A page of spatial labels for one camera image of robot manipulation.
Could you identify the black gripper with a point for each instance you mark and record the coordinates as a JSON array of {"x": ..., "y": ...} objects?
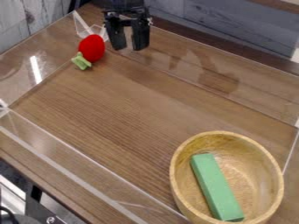
[{"x": 127, "y": 13}]

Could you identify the red toy strawberry green stem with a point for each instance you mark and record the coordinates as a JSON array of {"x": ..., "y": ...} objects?
[{"x": 91, "y": 51}]

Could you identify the green rectangular block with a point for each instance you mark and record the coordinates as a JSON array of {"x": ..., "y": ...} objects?
[{"x": 225, "y": 207}]

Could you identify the wooden bowl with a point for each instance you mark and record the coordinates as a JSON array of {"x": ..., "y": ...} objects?
[{"x": 251, "y": 171}]

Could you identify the black metal stand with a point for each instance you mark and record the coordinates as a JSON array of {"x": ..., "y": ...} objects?
[{"x": 37, "y": 210}]

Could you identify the clear acrylic enclosure wall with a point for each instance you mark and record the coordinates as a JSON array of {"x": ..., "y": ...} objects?
[{"x": 91, "y": 133}]

